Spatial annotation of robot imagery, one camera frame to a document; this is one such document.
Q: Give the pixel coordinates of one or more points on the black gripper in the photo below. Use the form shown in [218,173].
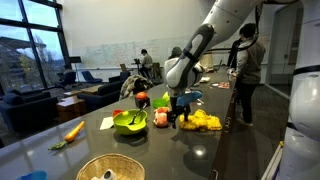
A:
[174,105]

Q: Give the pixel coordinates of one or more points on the pink plush toy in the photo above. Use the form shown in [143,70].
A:
[161,118]

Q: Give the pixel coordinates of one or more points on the yellow knitted cloth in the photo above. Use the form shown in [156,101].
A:
[203,122]

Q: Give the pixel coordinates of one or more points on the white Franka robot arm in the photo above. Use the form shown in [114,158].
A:
[180,71]

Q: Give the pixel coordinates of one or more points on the brown counter cabinet front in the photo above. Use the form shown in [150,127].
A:
[221,150]

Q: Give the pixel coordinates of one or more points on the blue plate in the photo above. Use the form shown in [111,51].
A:
[190,98]

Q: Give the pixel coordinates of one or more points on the small green bowl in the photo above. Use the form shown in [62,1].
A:
[160,102]

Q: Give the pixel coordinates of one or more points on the lime green toy fruit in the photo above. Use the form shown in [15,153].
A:
[165,95]

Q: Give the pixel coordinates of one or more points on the black spoon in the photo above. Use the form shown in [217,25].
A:
[136,116]

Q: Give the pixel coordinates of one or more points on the red toy tomato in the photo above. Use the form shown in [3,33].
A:
[142,95]

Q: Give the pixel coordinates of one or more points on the white paper stack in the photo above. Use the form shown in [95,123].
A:
[205,79]

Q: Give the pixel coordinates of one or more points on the large green plastic bowl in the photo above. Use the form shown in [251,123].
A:
[125,126]

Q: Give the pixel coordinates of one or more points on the red printed packet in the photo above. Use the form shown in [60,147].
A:
[222,85]

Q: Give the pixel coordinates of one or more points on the gray patterned jacket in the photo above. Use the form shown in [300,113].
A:
[133,86]

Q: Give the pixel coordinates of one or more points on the small red bowl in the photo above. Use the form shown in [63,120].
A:
[117,112]

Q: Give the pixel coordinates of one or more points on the seated person at table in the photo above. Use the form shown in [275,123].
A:
[146,62]

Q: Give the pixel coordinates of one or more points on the person with gray beanie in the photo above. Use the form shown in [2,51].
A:
[176,51]

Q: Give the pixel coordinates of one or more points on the white paper sheet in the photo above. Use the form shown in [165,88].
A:
[106,123]

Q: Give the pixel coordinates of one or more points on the dark navy sofa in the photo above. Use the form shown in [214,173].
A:
[100,93]
[26,108]

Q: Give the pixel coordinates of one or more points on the person in black clothes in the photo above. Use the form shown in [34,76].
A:
[233,50]

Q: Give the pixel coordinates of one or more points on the person in gray jacket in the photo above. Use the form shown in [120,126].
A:
[250,63]

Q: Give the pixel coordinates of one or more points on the white roll with dark hole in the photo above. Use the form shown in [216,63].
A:
[108,175]

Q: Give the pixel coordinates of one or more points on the wicker basket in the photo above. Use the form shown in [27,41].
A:
[100,163]

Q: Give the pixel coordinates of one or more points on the blue lounge chair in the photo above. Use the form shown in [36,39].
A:
[90,77]
[68,79]

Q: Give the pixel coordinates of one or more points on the orange toy carrot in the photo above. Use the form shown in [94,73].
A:
[75,131]

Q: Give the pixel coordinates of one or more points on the wooden coffee table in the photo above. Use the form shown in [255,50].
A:
[71,108]

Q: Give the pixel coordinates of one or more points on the black music stand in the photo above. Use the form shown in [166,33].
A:
[75,59]

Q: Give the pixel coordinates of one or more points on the blue plastic bowl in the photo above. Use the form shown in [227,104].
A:
[33,175]

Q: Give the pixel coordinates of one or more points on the large dark-framed window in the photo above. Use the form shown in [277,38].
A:
[30,50]

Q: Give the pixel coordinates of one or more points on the wall whiteboard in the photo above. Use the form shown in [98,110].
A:
[113,53]

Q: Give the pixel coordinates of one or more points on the silver aluminium rail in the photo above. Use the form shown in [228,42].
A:
[271,163]

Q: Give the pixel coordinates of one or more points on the yellow rail clamp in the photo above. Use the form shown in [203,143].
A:
[281,143]

